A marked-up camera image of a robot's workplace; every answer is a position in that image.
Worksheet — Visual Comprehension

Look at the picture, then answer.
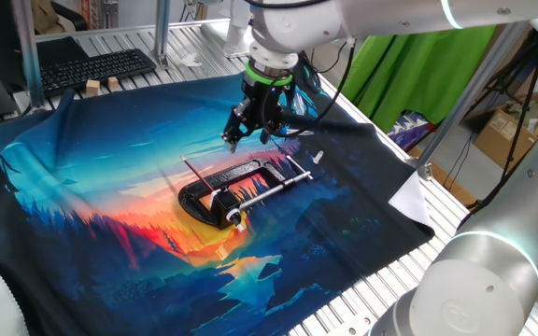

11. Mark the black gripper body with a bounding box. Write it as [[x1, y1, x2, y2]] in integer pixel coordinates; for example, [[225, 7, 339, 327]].
[[234, 77, 298, 134]]

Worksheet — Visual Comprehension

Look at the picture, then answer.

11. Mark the red pencil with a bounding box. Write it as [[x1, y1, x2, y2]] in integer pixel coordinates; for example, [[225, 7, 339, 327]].
[[179, 155, 216, 193]]

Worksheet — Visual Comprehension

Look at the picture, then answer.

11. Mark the black pencil sharpener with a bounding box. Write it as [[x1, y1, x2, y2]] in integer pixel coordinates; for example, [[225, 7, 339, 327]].
[[208, 187, 248, 233]]

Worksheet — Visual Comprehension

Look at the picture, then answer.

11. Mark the large clear plastic tube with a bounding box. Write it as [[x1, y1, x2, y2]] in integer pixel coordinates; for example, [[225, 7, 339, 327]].
[[292, 92, 308, 118]]

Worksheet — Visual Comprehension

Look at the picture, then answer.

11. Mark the black metal C-clamp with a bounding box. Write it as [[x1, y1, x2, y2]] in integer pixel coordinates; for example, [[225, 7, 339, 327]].
[[177, 154, 315, 229]]

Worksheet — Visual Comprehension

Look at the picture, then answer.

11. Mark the clear tube with blue cap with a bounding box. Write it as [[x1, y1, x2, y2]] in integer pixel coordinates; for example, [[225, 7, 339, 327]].
[[281, 128, 316, 139]]

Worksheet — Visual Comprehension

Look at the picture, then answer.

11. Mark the green fabric sheet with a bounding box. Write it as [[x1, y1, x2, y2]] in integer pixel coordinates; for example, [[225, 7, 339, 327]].
[[340, 25, 497, 134]]

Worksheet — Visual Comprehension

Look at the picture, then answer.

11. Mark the blue patterned bag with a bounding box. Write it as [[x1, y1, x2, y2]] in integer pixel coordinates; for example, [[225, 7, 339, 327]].
[[386, 109, 436, 152]]

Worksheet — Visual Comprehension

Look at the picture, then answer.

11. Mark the landscape printed cloth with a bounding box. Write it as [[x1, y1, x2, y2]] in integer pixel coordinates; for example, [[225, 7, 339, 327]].
[[0, 64, 436, 336]]

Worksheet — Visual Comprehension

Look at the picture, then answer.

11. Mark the black keyboard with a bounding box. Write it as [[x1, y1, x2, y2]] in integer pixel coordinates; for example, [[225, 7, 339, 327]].
[[38, 48, 158, 98]]

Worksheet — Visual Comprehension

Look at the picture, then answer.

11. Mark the black desk pad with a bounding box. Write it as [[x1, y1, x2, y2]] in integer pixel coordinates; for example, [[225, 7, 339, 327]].
[[35, 35, 90, 65]]

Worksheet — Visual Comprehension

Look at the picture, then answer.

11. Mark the black chair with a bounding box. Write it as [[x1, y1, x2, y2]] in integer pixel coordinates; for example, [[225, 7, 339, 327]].
[[50, 0, 89, 33]]

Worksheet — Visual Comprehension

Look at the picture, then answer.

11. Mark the brown cardboard box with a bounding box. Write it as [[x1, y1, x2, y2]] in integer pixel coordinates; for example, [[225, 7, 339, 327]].
[[473, 108, 538, 171]]

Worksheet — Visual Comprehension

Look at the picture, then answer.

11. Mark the black tripod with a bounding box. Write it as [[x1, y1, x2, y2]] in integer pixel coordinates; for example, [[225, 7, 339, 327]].
[[472, 31, 538, 212]]

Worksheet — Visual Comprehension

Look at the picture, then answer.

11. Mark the green wrist ring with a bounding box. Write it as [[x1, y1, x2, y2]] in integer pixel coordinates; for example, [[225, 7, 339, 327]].
[[244, 60, 295, 88]]

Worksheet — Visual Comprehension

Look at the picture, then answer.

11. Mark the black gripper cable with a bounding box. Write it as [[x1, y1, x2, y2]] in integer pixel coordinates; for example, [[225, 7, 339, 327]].
[[296, 39, 357, 137]]

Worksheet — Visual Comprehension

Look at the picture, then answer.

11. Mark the aluminium frame post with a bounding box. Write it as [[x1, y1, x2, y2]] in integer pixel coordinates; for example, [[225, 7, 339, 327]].
[[10, 0, 47, 114], [405, 21, 532, 181], [151, 0, 173, 69]]

